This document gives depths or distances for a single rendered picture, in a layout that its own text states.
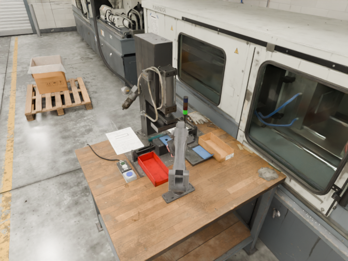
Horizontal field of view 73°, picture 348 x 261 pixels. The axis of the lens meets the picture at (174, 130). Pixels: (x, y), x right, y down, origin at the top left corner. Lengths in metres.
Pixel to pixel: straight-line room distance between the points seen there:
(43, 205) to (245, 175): 2.04
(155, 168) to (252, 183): 0.63
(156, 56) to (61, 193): 1.94
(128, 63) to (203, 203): 3.63
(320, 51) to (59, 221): 2.47
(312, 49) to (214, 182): 0.91
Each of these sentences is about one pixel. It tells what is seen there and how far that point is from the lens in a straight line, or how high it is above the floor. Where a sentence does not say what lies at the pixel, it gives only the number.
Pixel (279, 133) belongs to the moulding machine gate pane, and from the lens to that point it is 1.66.
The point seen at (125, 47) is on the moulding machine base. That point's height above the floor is 0.84.
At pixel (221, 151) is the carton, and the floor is 0.90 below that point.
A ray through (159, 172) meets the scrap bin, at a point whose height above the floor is 0.91.
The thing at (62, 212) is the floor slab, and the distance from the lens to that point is 2.70.
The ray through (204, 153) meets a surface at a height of 0.92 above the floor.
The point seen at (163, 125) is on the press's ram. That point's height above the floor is 1.14.
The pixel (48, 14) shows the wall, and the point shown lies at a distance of 10.50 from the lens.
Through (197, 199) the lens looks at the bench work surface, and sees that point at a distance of 1.42.
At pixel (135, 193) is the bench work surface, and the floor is 0.90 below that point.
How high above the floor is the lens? 2.00
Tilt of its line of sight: 35 degrees down
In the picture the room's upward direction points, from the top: 1 degrees clockwise
